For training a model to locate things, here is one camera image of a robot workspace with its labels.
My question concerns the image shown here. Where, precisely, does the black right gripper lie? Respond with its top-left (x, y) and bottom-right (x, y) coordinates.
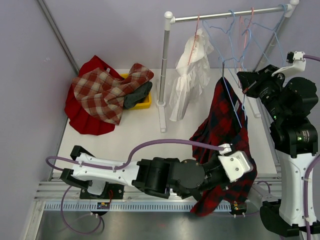
top-left (239, 65), bottom-right (288, 122)

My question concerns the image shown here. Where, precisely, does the dark red plaid skirt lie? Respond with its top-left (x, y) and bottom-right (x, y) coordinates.
top-left (190, 78), bottom-right (258, 217)

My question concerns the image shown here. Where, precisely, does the dark grey dotted skirt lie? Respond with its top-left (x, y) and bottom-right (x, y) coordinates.
top-left (123, 81), bottom-right (153, 110)

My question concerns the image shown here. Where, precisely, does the red beige checked skirt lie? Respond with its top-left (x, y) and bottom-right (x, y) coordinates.
top-left (71, 63), bottom-right (154, 125)

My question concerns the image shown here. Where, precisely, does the solid red skirt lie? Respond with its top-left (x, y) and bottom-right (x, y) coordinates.
top-left (64, 55), bottom-right (122, 136)

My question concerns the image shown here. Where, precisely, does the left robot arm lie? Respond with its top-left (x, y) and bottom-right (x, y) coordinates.
top-left (60, 154), bottom-right (230, 201)

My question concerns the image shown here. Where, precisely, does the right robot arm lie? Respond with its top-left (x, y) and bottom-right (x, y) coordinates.
top-left (237, 65), bottom-right (320, 239)

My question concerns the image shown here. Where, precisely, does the white pleated skirt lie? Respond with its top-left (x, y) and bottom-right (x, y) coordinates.
top-left (169, 28), bottom-right (214, 122)

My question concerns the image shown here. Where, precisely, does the pink hanger with white skirt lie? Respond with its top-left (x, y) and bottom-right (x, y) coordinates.
top-left (187, 14), bottom-right (200, 66)

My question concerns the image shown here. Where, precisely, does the metal clothes rack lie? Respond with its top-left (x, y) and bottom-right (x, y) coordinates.
top-left (156, 0), bottom-right (300, 133)

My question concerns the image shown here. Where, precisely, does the yellow plastic bin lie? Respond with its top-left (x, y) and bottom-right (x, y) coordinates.
top-left (119, 72), bottom-right (153, 110)

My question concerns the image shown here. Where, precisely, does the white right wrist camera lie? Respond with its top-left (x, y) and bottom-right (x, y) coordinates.
top-left (271, 51), bottom-right (306, 78)

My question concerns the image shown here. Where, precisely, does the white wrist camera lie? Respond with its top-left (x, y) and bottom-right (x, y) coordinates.
top-left (218, 143), bottom-right (254, 183)
top-left (271, 51), bottom-right (306, 78)

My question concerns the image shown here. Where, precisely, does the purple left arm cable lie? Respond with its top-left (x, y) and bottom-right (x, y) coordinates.
top-left (44, 138), bottom-right (231, 236)

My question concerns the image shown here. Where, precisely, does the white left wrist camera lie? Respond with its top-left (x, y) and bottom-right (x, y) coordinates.
top-left (218, 143), bottom-right (254, 183)

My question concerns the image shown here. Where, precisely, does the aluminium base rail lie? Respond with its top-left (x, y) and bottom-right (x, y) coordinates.
top-left (32, 172), bottom-right (282, 202)

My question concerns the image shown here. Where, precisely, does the slotted cable duct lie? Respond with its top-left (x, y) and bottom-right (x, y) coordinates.
top-left (43, 201), bottom-right (232, 213)

